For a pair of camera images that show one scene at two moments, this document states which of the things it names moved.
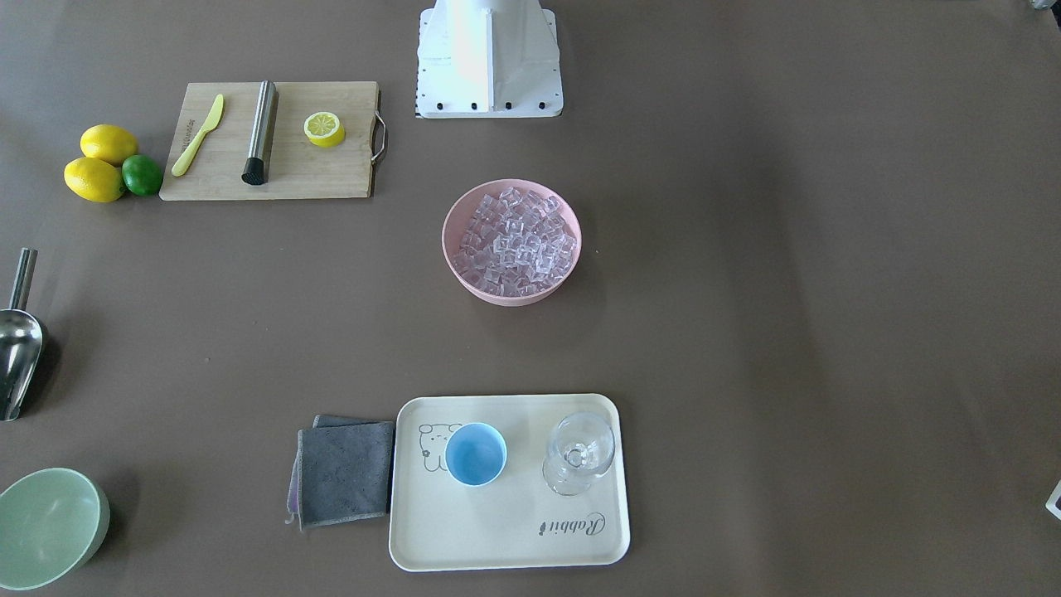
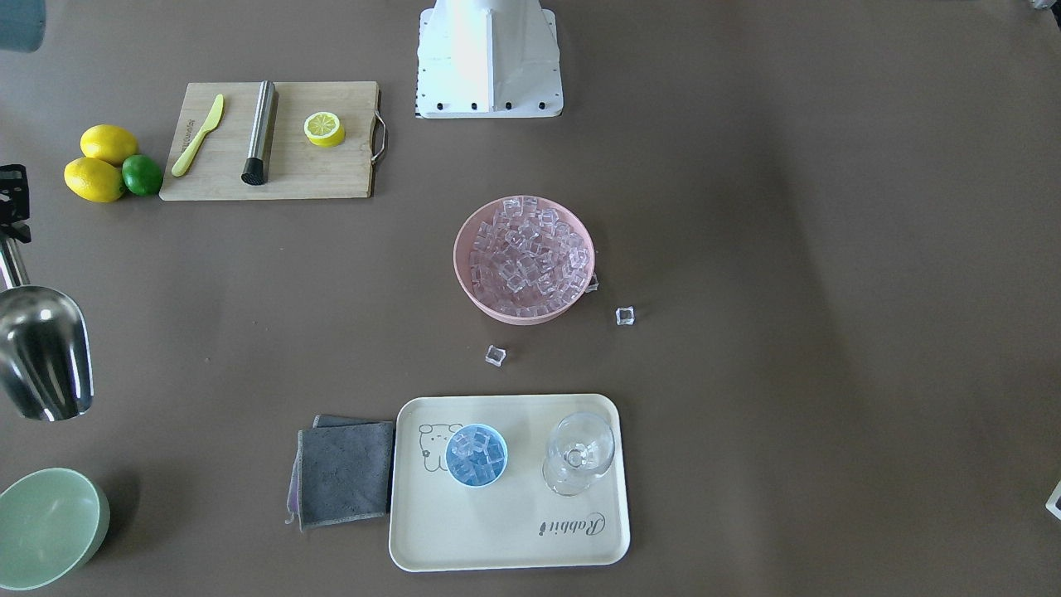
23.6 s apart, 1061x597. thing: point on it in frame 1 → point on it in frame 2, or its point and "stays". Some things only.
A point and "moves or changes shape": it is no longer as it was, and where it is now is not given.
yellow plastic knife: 210,122 stays
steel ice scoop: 21,342 moves or changes shape
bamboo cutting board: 298,170 stays
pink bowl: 511,243 moves or changes shape
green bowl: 51,521 stays
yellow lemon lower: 93,179 stays
